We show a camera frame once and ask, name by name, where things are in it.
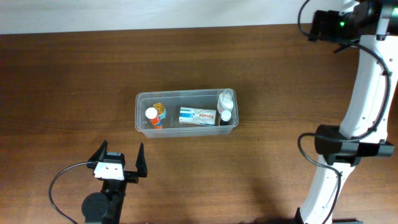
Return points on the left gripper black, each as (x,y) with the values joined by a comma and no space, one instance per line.
(131,177)

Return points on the orange tablet tube white cap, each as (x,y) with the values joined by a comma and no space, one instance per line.
(152,114)

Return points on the small jar gold lid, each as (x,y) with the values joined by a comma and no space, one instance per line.
(161,110)

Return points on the white Panadol box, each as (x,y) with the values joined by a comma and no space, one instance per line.
(197,116)

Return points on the dark bottle white cap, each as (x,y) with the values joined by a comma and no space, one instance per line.
(225,118)

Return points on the white spray bottle clear cap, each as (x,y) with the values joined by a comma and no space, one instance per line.
(225,101)

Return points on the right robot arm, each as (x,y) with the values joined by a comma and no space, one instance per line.
(371,27)

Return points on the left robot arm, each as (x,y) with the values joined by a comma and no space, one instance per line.
(106,206)

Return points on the clear plastic container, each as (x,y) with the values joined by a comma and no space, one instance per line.
(173,101)

